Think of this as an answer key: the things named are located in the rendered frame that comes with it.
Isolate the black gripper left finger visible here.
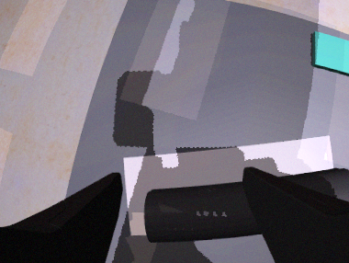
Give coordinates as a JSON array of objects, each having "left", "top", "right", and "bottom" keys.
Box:
[{"left": 0, "top": 173, "right": 123, "bottom": 263}]

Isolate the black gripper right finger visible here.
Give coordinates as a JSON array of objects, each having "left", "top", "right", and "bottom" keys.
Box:
[{"left": 242, "top": 167, "right": 349, "bottom": 263}]

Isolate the teal flat bar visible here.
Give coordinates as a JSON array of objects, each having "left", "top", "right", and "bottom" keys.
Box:
[{"left": 312, "top": 31, "right": 349, "bottom": 76}]

